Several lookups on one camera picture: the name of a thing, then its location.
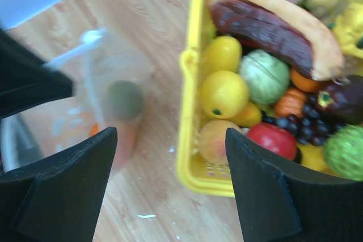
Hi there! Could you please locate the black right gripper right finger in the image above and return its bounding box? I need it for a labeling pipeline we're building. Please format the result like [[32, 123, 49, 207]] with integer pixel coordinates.
[[225, 129, 362, 241]]

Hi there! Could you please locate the peach fruit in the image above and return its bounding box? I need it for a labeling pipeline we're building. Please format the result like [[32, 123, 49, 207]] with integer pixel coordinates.
[[199, 120, 242, 165]]

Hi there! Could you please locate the green mango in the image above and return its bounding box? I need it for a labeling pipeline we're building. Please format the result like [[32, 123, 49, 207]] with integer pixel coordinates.
[[103, 80, 145, 121]]

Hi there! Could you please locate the dark grape bunch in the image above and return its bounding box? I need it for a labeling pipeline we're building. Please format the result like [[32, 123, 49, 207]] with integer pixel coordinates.
[[261, 103, 346, 146]]

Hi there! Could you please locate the yellow mango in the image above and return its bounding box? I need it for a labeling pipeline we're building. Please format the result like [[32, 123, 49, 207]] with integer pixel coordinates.
[[201, 36, 242, 75]]

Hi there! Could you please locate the yellow plastic basket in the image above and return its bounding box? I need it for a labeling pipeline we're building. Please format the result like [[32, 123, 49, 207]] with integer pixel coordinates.
[[175, 0, 363, 198]]

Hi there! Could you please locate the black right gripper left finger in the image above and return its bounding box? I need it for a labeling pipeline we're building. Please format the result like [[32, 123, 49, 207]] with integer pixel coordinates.
[[1, 127, 117, 241]]

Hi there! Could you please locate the green custard apple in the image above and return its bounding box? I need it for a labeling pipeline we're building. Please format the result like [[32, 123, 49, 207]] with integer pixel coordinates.
[[323, 125, 362, 181]]

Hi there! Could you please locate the papaya half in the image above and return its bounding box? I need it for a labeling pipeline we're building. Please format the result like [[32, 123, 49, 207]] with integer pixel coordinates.
[[206, 0, 345, 81]]

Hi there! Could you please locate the yellow lemon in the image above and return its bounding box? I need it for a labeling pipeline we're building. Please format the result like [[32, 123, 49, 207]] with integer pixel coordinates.
[[200, 71, 249, 119]]

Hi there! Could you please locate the clear polka dot zip bag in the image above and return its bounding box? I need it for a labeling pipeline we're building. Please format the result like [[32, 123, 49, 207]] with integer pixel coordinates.
[[1, 28, 153, 172]]

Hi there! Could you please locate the pale green cabbage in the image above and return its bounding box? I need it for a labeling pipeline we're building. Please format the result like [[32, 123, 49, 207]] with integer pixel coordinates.
[[239, 49, 290, 104]]

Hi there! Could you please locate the small orange pumpkin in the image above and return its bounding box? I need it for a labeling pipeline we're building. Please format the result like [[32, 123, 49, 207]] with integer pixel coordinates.
[[274, 87, 307, 118]]

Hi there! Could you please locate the orange persimmon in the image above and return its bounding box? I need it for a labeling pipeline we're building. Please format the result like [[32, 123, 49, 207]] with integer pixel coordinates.
[[88, 122, 99, 137]]

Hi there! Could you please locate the yellow bell pepper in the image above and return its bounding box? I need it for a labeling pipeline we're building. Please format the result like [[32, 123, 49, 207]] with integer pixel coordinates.
[[332, 2, 362, 59]]

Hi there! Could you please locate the dark purple mangosteen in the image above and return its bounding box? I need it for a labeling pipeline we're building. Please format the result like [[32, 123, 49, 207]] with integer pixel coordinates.
[[315, 75, 362, 125]]

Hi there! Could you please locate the red apple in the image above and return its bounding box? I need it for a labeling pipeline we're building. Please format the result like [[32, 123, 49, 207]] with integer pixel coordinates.
[[246, 122, 297, 160]]

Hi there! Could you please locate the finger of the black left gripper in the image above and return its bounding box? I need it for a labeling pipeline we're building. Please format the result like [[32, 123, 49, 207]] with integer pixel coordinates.
[[1, 30, 74, 118]]

